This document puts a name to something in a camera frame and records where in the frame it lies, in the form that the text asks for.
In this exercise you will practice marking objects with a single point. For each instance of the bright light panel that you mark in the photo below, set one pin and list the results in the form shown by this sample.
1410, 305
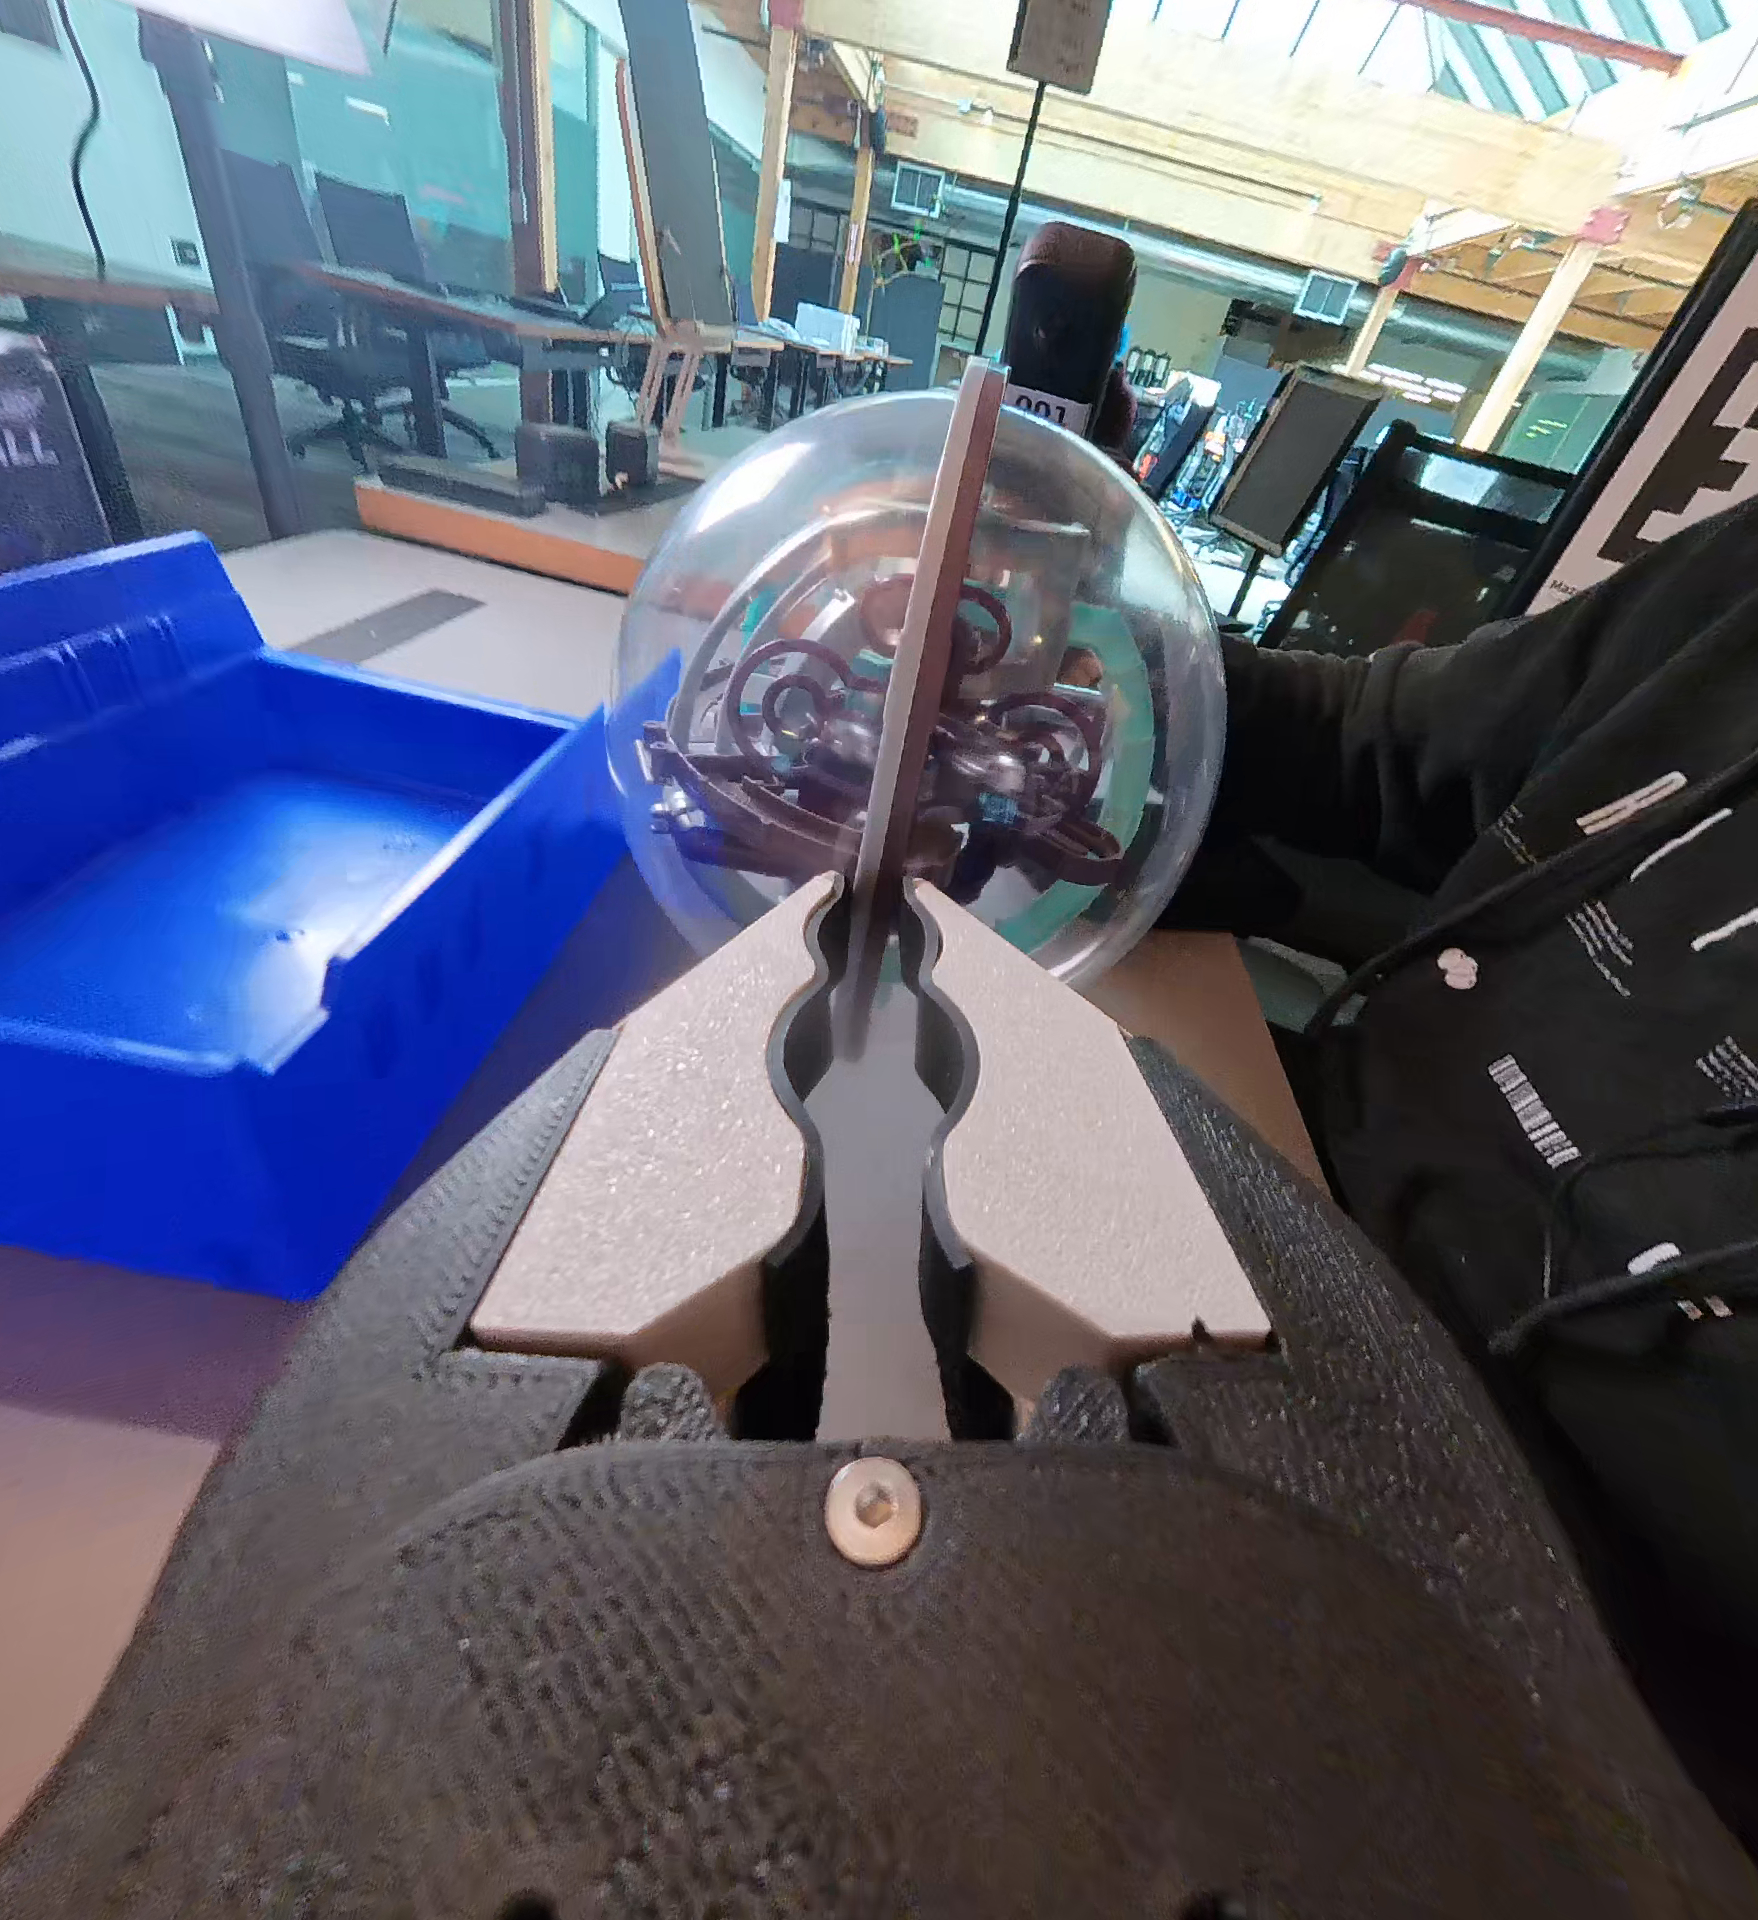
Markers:
264, 25

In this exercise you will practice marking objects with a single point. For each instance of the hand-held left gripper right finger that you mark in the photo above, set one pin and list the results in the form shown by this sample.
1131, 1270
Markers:
1090, 1201

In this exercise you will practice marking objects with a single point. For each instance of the clear plastic maze ball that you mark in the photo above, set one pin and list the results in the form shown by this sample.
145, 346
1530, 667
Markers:
760, 660

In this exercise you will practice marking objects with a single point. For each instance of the dark blue cardboard box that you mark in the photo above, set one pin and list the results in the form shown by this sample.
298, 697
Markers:
10, 451

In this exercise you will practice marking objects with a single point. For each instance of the black strip on table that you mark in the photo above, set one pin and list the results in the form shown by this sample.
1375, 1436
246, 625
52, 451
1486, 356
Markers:
385, 625

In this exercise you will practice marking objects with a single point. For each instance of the person's black sweatshirt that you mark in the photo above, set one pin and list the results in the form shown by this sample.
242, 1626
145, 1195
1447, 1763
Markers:
1631, 1140

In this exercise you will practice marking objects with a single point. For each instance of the grey desk with wooden edge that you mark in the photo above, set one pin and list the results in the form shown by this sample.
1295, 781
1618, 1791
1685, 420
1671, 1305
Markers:
521, 527

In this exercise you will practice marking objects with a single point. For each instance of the blue plastic bin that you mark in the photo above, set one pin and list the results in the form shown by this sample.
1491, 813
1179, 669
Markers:
190, 930

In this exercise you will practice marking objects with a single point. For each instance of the black framed tag sign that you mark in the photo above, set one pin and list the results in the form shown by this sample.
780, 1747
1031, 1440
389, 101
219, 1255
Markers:
1705, 407

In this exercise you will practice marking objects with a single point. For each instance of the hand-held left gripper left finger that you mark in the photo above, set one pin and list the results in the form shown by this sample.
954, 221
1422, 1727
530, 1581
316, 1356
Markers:
655, 1201

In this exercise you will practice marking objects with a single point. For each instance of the person's right forearm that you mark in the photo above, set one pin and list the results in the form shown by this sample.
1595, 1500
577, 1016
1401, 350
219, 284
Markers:
1361, 781

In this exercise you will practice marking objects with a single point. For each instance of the black charger block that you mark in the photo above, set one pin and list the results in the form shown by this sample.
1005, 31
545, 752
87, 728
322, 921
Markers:
594, 457

